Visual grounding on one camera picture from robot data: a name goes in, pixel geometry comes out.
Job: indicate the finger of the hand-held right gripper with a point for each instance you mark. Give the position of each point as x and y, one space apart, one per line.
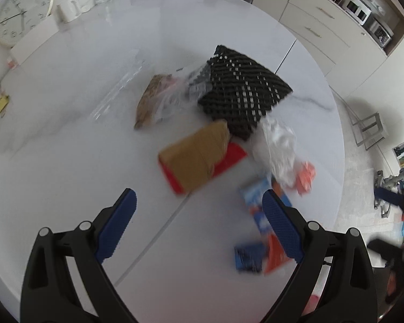
387 197

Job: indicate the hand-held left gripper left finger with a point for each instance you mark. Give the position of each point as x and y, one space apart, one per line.
116 225

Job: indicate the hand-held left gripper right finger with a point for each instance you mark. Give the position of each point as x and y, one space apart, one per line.
282 225

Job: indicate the clear plastic tray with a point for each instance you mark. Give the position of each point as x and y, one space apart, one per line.
121 84

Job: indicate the orange-red packet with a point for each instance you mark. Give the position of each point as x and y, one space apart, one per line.
276 257

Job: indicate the blue snack packet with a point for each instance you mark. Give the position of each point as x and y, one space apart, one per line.
256 202

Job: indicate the dark blue small packet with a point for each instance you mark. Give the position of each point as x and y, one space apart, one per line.
250 257

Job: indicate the orange small packet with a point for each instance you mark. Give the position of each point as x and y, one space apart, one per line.
305 178

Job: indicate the metal stool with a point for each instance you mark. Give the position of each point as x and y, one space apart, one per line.
370 129

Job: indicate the white crumpled plastic bag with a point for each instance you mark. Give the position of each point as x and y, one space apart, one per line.
279 148

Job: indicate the red flat packet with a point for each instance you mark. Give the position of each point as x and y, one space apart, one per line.
232 156

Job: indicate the brown and red packet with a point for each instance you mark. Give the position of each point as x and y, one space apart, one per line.
195 158

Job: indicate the brown snack in clear bag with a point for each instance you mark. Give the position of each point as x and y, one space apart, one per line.
149 104

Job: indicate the black mesh foam pad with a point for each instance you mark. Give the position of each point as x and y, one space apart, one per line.
245 91

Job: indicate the clear plastic bag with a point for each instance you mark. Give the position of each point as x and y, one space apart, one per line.
175 97

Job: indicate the silver toaster oven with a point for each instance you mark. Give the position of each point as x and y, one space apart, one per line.
381 32

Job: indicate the yellow small box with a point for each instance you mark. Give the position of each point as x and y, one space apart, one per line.
2 103

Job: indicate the beige drawer cabinet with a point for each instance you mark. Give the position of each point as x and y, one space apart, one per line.
316 23

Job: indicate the white microwave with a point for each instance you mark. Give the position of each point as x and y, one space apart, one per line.
357 8

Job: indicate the white flat box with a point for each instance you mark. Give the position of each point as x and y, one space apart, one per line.
33 42

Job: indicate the white cup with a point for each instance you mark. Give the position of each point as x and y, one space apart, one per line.
74 5
64 13

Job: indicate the white round wall clock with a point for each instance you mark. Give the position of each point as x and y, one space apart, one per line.
23 13

